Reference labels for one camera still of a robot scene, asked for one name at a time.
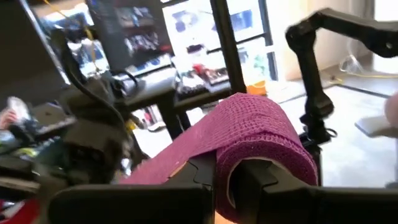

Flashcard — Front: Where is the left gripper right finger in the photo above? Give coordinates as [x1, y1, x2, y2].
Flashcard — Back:
[230, 157, 398, 224]

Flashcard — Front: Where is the yellow cable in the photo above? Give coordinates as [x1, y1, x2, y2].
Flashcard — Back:
[325, 70, 398, 86]

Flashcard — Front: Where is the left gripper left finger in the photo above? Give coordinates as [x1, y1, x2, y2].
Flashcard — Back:
[49, 151, 218, 224]

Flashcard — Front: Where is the black aluminium table frame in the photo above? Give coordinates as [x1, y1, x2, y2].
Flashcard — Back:
[210, 0, 248, 95]

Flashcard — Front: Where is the purple elastic bandage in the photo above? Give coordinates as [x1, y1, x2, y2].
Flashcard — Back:
[119, 92, 319, 224]

